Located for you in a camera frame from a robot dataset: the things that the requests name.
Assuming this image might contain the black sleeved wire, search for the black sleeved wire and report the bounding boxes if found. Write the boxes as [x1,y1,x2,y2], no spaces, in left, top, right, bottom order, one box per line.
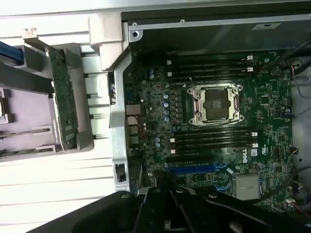
[259,38,311,71]

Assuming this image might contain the green Dell motherboard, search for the green Dell motherboard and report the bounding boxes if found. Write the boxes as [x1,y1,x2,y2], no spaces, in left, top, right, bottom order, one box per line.
[123,50,296,212]

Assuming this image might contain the grey parts rack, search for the grey parts rack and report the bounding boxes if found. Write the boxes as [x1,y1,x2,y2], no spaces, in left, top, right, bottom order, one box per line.
[0,28,95,162]

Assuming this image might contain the silver finned chipset heatsink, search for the silver finned chipset heatsink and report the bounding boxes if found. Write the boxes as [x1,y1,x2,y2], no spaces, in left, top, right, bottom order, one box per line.
[234,174,260,200]

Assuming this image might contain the open black PC case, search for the open black PC case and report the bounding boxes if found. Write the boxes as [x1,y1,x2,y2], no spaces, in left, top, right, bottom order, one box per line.
[88,0,311,214]

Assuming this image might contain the green graphics card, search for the green graphics card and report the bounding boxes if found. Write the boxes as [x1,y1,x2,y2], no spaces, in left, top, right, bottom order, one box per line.
[21,28,80,152]

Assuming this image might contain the red wire white connector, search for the red wire white connector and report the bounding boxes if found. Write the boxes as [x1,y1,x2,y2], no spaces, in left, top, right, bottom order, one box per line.
[286,198,311,216]

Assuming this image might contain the black expansion slot blue latch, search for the black expansion slot blue latch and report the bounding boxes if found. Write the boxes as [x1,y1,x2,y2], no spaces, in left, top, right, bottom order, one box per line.
[181,183,230,193]

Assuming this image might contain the hard disk blue rails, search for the hard disk blue rails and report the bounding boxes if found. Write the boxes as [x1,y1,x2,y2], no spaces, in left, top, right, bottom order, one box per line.
[0,40,26,67]

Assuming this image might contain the metal CPU socket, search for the metal CPU socket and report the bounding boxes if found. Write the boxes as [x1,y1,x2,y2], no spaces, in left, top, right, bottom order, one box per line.
[186,82,245,126]

